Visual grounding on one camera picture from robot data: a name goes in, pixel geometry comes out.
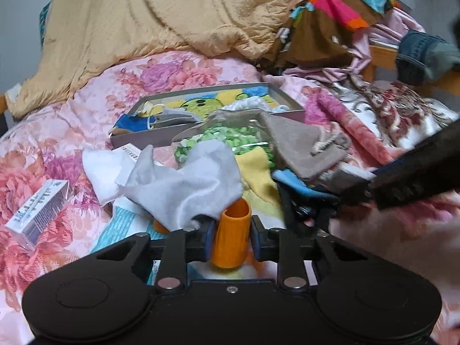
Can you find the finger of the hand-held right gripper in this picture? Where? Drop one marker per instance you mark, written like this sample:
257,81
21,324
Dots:
294,181
309,215

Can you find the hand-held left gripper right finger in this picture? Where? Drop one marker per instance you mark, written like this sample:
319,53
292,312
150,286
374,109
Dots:
256,240

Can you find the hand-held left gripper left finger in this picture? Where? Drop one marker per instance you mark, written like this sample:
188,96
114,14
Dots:
205,240

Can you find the orange plastic cup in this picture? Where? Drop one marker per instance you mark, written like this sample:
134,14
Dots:
231,237

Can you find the teal white packet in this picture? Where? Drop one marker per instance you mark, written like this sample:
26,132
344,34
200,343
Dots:
122,222

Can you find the grey cardboard box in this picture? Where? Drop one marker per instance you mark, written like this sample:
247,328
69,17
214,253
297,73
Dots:
151,139

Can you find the beige cloth pouch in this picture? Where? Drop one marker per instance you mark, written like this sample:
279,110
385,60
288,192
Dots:
294,143

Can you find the yellow striped towel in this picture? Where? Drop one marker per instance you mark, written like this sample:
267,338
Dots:
257,172

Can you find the burgundy floral blanket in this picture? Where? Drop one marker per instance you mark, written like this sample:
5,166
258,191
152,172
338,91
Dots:
395,115

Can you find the glass jar of green paper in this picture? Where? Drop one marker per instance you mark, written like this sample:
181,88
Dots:
230,136

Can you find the white crocheted cloth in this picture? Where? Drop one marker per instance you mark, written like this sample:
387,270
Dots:
251,103

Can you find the blue jeans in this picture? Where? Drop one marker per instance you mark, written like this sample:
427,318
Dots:
420,57

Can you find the orange white medicine box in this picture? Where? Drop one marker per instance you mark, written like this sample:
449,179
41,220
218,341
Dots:
130,152

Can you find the grey face mask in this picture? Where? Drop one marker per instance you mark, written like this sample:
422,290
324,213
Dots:
176,118

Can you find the pale pink garment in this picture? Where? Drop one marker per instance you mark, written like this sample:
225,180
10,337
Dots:
388,25

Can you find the brown multicoloured striped garment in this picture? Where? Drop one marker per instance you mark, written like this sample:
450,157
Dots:
323,32

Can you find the white milk carton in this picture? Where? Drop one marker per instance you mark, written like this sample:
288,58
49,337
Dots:
34,215

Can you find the pink floral bed sheet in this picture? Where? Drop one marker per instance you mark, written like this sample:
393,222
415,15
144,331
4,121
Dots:
72,125

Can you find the yellow blanket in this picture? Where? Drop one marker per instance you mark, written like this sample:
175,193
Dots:
125,25

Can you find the teal patterned cloth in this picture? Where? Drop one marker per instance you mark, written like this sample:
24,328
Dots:
44,21

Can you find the wooden bed frame rail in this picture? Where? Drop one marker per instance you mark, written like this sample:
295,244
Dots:
382,57

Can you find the wooden bed frame post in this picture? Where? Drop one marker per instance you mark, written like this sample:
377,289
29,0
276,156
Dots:
3,106

